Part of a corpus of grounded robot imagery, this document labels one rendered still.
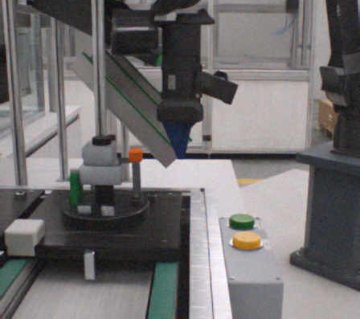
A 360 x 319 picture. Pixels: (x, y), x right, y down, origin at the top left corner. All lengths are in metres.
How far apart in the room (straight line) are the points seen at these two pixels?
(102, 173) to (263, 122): 4.10
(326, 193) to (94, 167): 0.37
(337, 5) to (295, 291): 0.44
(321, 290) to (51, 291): 0.41
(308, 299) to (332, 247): 0.10
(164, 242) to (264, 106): 4.13
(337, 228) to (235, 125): 3.99
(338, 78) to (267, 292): 0.34
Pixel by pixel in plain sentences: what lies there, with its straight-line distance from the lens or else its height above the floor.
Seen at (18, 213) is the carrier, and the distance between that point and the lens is 0.81.
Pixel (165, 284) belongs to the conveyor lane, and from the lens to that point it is 0.61.
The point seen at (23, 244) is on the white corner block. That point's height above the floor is 0.97.
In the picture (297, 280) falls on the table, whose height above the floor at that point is 0.86.
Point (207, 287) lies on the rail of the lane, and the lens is 0.60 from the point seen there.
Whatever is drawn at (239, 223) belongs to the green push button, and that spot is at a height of 0.97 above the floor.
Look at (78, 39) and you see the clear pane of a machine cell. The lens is 4.77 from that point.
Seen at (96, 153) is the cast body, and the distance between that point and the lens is 0.72.
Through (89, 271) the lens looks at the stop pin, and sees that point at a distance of 0.67.
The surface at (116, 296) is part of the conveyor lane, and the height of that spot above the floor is 0.92.
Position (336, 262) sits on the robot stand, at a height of 0.89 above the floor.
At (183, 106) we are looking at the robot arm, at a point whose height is 1.16.
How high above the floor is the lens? 1.25
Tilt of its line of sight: 13 degrees down
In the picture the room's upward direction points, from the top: straight up
